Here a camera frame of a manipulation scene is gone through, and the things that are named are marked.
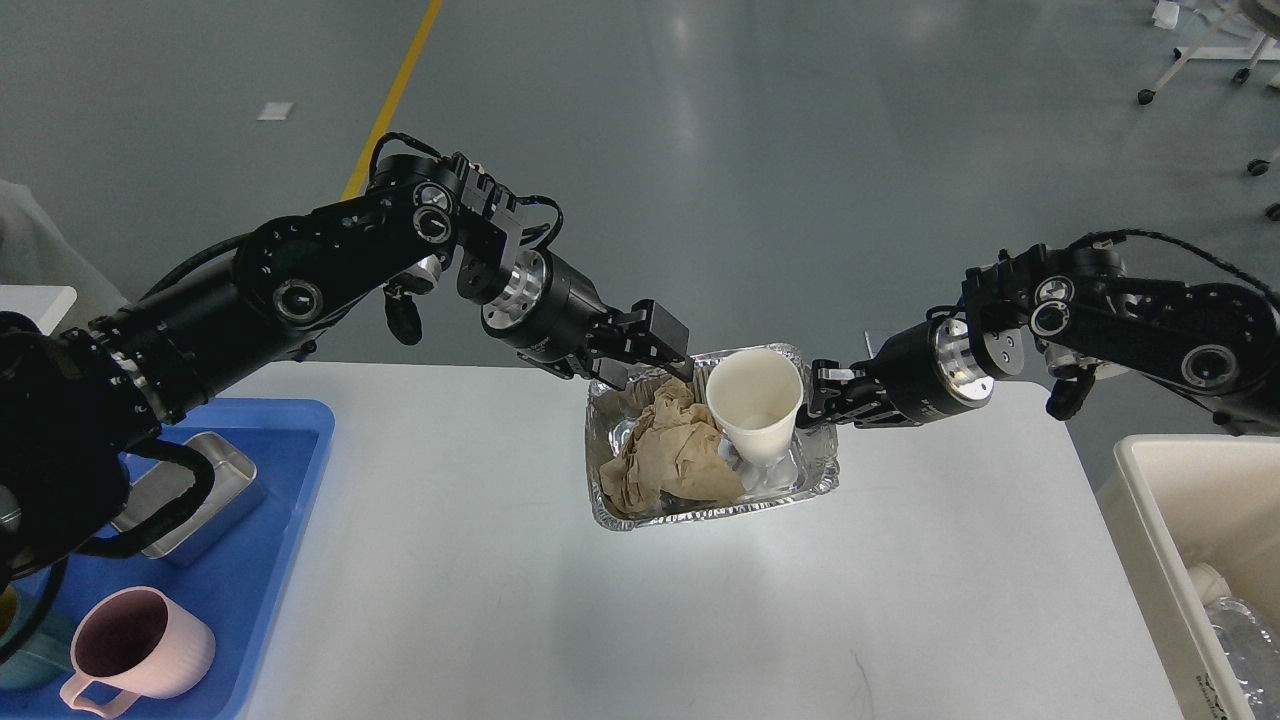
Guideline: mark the blue plastic tray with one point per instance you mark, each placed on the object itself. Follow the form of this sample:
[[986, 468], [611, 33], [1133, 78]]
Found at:
[[237, 585]]

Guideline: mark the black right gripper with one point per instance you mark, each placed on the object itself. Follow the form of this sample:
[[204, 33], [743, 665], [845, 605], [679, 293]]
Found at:
[[929, 372]]

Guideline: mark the teal mug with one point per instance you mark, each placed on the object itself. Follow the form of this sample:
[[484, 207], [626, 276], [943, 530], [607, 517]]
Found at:
[[46, 655]]

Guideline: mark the clear plastic bottle in bin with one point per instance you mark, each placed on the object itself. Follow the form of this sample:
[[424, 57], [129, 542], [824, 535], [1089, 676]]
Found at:
[[1247, 641]]

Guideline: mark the brown paper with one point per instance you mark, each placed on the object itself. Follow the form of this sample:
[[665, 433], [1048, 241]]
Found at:
[[673, 449]]

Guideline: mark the beige waste bin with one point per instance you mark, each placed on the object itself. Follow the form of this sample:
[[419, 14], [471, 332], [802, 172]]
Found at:
[[1194, 519]]

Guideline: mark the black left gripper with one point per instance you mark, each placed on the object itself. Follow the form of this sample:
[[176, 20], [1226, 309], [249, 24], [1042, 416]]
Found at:
[[548, 309]]

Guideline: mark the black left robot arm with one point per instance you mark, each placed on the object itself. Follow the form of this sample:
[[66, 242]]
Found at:
[[84, 468]]

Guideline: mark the pink ribbed mug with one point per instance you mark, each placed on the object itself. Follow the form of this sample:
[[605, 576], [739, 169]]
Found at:
[[136, 643]]

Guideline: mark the white rolling stand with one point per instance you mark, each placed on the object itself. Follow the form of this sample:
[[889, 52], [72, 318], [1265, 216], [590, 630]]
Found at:
[[1208, 97]]

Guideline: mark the person's leg in grey trousers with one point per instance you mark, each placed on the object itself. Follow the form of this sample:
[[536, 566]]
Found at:
[[34, 251]]

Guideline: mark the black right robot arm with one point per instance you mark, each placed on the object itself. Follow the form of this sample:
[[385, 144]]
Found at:
[[1213, 344]]

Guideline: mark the white side table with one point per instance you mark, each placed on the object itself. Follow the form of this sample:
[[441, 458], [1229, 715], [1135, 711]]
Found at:
[[45, 305]]

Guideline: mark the white paper cup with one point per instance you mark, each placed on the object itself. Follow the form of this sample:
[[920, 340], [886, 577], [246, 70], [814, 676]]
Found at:
[[754, 395]]

